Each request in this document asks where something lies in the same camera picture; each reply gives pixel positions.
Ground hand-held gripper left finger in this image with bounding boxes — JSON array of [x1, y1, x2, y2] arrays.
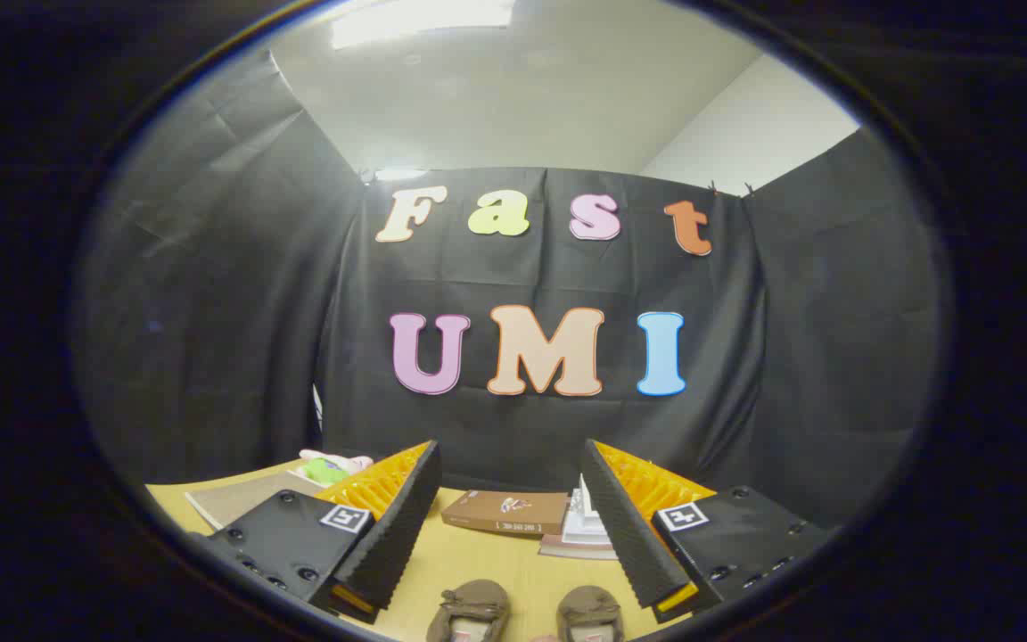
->
[[185, 439, 443, 625]]

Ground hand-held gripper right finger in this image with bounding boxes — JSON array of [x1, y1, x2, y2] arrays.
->
[[579, 437, 838, 625]]

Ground brown slip-on shoe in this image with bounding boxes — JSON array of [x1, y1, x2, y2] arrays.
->
[[555, 584, 627, 642], [426, 579, 512, 642]]

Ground beige fabric storage box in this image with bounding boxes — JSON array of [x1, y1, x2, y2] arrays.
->
[[184, 470, 329, 532]]

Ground white book with portrait cover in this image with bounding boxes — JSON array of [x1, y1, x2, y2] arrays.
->
[[572, 474, 602, 529]]

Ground pale pink book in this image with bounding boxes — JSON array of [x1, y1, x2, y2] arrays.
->
[[538, 533, 619, 562]]

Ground pink and green plush toy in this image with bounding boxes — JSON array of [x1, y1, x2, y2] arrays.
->
[[298, 449, 374, 486]]

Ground brown book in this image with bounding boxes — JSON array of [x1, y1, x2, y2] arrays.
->
[[440, 490, 571, 537]]

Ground black backdrop cloth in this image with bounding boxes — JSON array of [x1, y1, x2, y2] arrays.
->
[[72, 49, 947, 531]]

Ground ceiling light panel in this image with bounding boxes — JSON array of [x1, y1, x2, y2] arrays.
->
[[330, 0, 516, 51]]

